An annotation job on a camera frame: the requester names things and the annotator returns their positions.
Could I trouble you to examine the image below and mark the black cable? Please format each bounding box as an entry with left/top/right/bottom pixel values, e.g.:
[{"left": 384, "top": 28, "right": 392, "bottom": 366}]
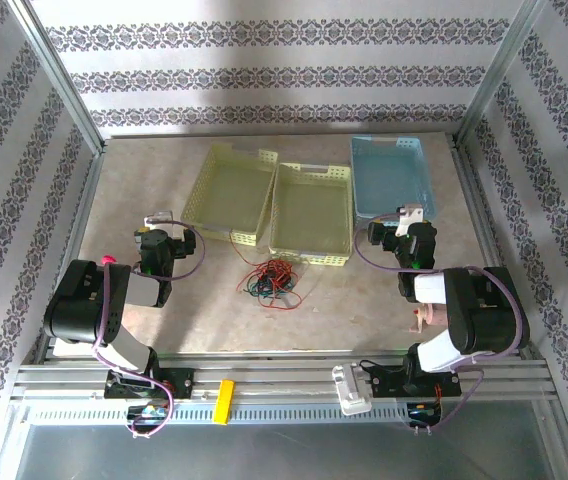
[
  {"left": 246, "top": 268, "right": 299, "bottom": 297},
  {"left": 247, "top": 267, "right": 295, "bottom": 296}
]

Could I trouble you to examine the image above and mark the blue perforated plastic basket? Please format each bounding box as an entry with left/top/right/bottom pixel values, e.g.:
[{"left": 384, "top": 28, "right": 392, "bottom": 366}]
[{"left": 349, "top": 134, "right": 438, "bottom": 225}]

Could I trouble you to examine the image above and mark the red cable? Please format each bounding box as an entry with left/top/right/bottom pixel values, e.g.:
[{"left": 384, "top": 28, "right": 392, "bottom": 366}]
[{"left": 228, "top": 234, "right": 305, "bottom": 312}]

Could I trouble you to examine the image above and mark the grey metal panel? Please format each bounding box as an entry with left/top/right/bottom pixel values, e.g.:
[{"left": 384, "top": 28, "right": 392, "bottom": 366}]
[{"left": 13, "top": 423, "right": 558, "bottom": 480}]

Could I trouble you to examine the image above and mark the aluminium frame post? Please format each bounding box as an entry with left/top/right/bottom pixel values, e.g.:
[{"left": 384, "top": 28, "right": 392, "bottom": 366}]
[
  {"left": 6, "top": 0, "right": 109, "bottom": 154},
  {"left": 453, "top": 0, "right": 555, "bottom": 147}
]

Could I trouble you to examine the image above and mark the white plastic bracket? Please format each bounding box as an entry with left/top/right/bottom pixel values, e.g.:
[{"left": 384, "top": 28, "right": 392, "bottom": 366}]
[{"left": 331, "top": 362, "right": 374, "bottom": 416}]

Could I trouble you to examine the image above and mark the yellow perforated plastic basket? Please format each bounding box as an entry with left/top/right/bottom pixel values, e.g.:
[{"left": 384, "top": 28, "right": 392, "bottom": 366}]
[
  {"left": 268, "top": 162, "right": 354, "bottom": 267},
  {"left": 179, "top": 143, "right": 280, "bottom": 247}
]

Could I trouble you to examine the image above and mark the aluminium side rail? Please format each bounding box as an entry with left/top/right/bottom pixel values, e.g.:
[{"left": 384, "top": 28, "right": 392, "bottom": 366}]
[
  {"left": 448, "top": 142, "right": 540, "bottom": 362},
  {"left": 31, "top": 144, "right": 110, "bottom": 364}
]

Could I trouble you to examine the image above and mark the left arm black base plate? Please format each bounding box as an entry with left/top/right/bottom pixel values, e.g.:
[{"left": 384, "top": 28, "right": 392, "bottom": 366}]
[{"left": 103, "top": 367, "right": 196, "bottom": 401}]

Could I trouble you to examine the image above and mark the grey slotted cable duct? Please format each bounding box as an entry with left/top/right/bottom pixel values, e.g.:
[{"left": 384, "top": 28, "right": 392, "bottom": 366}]
[{"left": 26, "top": 402, "right": 540, "bottom": 426}]

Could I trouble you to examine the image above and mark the small circuit board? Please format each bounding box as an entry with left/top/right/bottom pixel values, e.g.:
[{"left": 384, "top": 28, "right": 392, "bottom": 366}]
[
  {"left": 126, "top": 403, "right": 171, "bottom": 424},
  {"left": 406, "top": 402, "right": 444, "bottom": 427}
]

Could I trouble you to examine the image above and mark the aluminium frame rail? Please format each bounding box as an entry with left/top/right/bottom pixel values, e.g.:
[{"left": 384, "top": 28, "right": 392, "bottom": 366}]
[{"left": 11, "top": 352, "right": 558, "bottom": 402}]

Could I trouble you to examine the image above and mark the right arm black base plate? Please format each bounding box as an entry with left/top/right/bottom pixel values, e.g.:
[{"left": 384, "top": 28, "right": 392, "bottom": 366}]
[{"left": 358, "top": 359, "right": 464, "bottom": 400}]

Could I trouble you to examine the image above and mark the yellow plastic clip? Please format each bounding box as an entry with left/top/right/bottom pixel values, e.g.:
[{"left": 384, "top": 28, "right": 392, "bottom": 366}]
[{"left": 212, "top": 379, "right": 238, "bottom": 426}]

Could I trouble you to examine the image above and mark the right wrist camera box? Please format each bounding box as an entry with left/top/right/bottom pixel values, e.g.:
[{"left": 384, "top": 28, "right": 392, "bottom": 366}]
[{"left": 394, "top": 202, "right": 425, "bottom": 239}]

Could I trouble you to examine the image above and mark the pale pink figurine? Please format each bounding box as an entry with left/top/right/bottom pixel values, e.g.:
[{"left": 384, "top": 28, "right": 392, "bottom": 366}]
[{"left": 406, "top": 302, "right": 448, "bottom": 334}]

